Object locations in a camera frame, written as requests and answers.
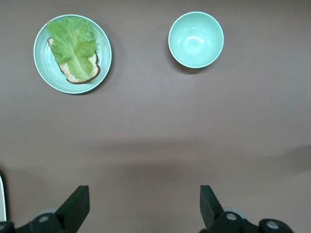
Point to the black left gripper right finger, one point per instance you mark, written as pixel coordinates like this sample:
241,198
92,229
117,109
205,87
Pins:
213,217

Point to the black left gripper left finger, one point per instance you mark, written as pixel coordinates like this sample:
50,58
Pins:
74,211

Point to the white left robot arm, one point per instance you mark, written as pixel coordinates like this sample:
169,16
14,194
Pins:
2,194

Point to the bread slice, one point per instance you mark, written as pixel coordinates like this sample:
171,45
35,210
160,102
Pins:
95,66

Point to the light green plate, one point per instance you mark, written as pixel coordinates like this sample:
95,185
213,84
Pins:
42,65

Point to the green lettuce leaf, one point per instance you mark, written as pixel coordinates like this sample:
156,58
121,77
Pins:
73,43

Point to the light green bowl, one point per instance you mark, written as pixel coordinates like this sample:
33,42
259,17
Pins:
194,41

